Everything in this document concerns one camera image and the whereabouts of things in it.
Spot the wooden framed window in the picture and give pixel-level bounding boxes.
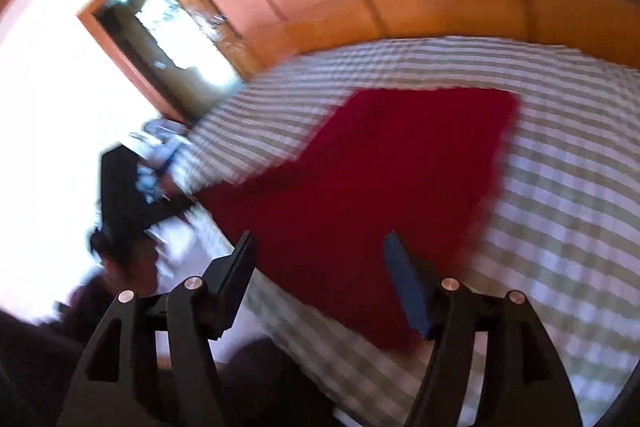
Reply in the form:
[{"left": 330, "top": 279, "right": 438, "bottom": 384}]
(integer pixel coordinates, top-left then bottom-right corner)
[{"left": 77, "top": 0, "right": 248, "bottom": 125}]

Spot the red long-sleeved sweater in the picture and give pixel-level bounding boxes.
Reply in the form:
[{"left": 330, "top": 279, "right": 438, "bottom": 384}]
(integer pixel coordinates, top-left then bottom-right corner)
[{"left": 195, "top": 87, "right": 521, "bottom": 353}]

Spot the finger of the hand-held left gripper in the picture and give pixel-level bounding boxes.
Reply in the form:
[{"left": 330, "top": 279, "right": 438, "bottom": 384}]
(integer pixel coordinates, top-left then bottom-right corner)
[{"left": 159, "top": 196, "right": 198, "bottom": 219}]

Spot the green white checkered bed sheet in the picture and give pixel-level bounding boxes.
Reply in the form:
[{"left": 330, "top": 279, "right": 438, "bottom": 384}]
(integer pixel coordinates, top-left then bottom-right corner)
[{"left": 150, "top": 37, "right": 640, "bottom": 427}]

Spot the person's dark clothing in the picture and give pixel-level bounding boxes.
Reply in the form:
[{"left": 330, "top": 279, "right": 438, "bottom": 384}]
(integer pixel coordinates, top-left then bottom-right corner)
[{"left": 0, "top": 227, "right": 286, "bottom": 427}]

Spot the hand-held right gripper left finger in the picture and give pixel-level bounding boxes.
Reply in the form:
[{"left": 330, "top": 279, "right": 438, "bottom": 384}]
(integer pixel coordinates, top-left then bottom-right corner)
[{"left": 55, "top": 231, "right": 258, "bottom": 427}]

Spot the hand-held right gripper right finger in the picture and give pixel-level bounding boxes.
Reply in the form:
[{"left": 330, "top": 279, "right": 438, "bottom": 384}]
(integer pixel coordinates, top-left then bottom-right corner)
[{"left": 384, "top": 232, "right": 583, "bottom": 427}]

